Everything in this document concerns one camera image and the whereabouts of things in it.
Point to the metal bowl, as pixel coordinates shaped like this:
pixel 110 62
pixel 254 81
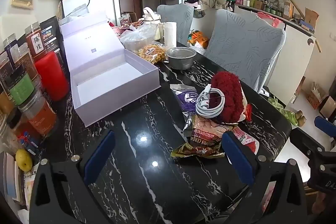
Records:
pixel 181 61

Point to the black foil bag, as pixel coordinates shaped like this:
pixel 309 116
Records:
pixel 52 29

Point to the stack of books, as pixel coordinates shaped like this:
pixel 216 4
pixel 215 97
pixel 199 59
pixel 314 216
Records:
pixel 10 182

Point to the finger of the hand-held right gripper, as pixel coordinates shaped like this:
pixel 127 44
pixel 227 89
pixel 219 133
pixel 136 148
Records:
pixel 325 124
pixel 304 140

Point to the clear plastic bag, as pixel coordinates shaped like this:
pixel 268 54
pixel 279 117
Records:
pixel 134 39

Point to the brown pink snack packet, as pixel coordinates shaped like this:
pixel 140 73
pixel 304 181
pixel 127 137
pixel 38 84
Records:
pixel 207 132

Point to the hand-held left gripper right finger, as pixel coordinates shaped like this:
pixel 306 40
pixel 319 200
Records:
pixel 237 158

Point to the cardboard box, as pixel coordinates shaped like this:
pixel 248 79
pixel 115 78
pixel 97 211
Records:
pixel 309 19
pixel 315 98

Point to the lavender gift box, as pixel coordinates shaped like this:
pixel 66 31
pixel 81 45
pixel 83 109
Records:
pixel 110 82

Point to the yellow waffle snack bag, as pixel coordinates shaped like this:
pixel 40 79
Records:
pixel 151 53

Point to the silver purple snack packet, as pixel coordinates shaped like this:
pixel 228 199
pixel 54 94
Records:
pixel 187 96

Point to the red snack packet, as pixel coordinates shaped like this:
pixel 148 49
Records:
pixel 249 112

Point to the yellow fruit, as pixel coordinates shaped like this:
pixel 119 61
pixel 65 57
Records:
pixel 23 159

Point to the pink plastic bag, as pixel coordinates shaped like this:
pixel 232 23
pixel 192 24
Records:
pixel 270 19

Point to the white cabinet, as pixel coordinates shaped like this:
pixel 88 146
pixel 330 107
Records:
pixel 291 64

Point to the row of cosmetic bottles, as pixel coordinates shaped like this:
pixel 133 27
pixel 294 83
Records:
pixel 262 2

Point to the red fluffy scrunchie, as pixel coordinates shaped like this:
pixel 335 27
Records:
pixel 231 92

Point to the red cylinder bottle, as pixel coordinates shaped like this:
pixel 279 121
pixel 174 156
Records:
pixel 52 74

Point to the orange bag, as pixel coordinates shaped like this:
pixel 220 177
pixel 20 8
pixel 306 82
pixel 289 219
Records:
pixel 200 39

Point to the gold brown snack packet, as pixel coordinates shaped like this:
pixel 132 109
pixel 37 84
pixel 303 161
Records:
pixel 194 151

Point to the white fridge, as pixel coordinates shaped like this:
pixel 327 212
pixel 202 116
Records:
pixel 102 1

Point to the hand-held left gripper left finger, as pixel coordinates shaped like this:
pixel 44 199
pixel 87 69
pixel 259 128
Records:
pixel 101 158

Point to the white jug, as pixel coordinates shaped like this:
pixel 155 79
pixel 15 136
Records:
pixel 149 16

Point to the group of plastic spice jars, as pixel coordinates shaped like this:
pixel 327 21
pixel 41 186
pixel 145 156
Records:
pixel 36 45

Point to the grey leaf-patterned chair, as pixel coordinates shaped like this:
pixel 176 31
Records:
pixel 241 48
pixel 176 19

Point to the green slipper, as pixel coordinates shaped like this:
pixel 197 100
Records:
pixel 277 103
pixel 290 116

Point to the brown slipper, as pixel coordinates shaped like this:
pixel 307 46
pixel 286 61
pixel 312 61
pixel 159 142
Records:
pixel 300 117

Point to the paper towel roll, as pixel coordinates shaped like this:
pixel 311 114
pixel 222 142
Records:
pixel 170 35

